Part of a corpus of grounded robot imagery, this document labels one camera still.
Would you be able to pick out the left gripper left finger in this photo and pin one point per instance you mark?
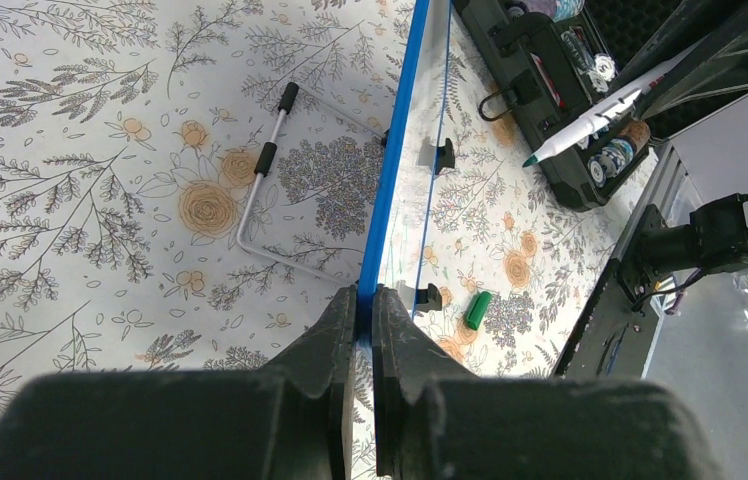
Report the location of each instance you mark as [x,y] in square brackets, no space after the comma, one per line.
[288,419]

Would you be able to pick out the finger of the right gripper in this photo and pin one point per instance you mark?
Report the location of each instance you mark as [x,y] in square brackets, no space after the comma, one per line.
[699,52]

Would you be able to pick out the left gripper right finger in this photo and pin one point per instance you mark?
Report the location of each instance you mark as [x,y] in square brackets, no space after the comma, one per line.
[435,419]

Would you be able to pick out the green marker cap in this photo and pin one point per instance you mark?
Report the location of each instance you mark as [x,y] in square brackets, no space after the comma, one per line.
[477,309]

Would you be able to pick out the blue framed whiteboard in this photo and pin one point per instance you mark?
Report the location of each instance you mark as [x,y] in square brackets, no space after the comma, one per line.
[415,153]

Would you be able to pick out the white marker pen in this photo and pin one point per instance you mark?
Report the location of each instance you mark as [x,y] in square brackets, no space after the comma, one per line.
[605,111]

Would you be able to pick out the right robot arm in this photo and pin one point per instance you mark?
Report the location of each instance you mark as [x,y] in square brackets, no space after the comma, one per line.
[715,238]

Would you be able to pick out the black open case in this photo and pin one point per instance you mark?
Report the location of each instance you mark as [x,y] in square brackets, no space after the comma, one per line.
[538,80]

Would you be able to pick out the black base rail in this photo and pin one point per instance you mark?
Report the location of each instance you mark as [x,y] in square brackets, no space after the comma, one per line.
[610,339]

